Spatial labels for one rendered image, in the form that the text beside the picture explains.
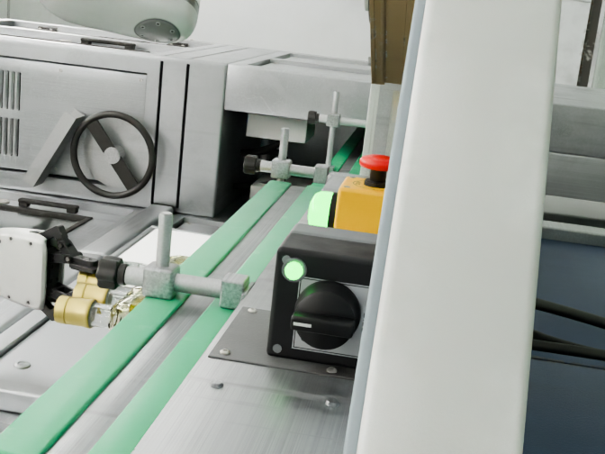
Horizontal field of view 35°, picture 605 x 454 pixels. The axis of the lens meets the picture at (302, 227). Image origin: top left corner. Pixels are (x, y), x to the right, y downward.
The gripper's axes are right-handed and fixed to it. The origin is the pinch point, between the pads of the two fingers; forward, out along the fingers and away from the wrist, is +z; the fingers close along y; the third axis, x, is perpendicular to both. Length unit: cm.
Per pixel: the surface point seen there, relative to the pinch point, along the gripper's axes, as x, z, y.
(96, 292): -5.5, 5.5, 1.1
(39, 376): -5.7, -2.8, -12.6
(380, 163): -14, 44, 25
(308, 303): -45, 51, 21
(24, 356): -1.4, -8.9, -12.6
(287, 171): 24.0, 16.5, 14.9
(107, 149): 86, -59, -1
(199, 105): 96, -41, 12
